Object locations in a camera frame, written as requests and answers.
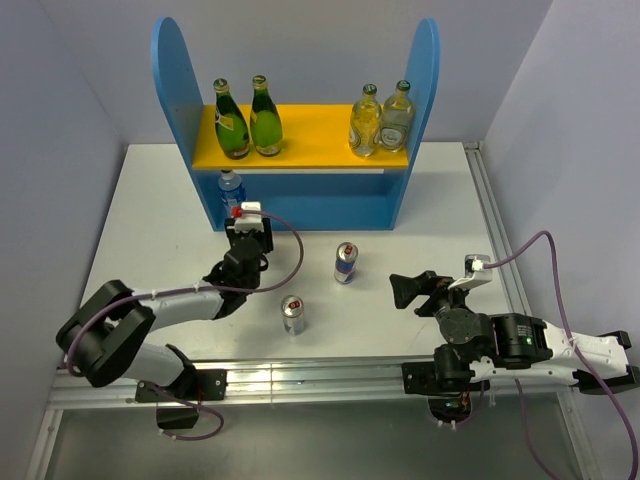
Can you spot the clear drink glass bottle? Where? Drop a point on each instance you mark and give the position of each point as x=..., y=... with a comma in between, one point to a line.
x=396, y=120

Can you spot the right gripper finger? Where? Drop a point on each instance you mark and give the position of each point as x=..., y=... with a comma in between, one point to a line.
x=427, y=277
x=404, y=290

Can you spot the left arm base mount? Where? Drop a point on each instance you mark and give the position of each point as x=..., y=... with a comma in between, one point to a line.
x=178, y=411

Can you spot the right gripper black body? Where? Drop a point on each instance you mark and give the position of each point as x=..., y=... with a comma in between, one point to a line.
x=440, y=297

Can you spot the green glass bottle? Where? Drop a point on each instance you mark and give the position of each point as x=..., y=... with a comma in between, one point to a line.
x=230, y=125
x=265, y=123

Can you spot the blue and yellow wooden shelf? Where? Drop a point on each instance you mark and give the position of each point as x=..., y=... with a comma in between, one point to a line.
x=316, y=182

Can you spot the green glass bottle front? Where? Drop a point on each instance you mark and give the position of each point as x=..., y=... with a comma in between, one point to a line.
x=265, y=123

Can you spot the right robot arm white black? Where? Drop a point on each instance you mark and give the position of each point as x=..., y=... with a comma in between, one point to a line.
x=481, y=351

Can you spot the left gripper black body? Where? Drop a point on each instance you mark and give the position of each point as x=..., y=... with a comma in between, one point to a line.
x=264, y=238

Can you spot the water bottle blue label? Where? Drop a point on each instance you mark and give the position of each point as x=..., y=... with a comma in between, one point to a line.
x=231, y=190

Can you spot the silver can front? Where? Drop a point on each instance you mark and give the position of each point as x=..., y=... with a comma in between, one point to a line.
x=292, y=310

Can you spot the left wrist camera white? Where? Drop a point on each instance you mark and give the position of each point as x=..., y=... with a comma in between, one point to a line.
x=246, y=217

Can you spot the red bull can back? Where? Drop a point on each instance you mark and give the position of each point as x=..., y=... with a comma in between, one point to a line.
x=345, y=262

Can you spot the yellow drink glass bottle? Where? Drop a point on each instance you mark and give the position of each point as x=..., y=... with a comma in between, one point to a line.
x=365, y=122

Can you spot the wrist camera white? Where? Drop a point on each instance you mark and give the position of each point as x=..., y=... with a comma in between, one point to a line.
x=476, y=274
x=246, y=217

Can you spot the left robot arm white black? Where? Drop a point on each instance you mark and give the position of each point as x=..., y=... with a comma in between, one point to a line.
x=105, y=339

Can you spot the green glass bottle back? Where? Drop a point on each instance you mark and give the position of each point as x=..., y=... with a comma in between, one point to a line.
x=230, y=125

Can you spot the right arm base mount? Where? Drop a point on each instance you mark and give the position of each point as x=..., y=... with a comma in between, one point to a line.
x=451, y=403

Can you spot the aluminium rail frame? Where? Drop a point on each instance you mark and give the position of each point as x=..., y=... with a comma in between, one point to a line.
x=329, y=403

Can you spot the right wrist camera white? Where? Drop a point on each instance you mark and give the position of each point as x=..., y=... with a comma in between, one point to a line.
x=476, y=274

